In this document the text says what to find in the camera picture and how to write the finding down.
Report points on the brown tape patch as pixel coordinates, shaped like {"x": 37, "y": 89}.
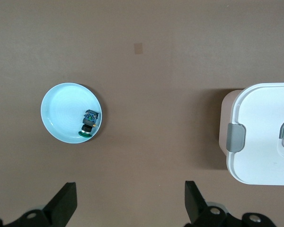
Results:
{"x": 138, "y": 48}

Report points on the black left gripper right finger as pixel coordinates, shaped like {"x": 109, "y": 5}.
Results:
{"x": 198, "y": 210}

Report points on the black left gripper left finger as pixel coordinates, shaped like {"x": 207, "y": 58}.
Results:
{"x": 56, "y": 210}

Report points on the light blue round plate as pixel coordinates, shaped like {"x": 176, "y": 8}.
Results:
{"x": 61, "y": 111}

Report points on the green push-button switch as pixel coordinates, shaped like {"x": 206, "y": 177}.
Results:
{"x": 89, "y": 120}

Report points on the white lunch box grey clips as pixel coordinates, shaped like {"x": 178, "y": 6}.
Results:
{"x": 260, "y": 127}

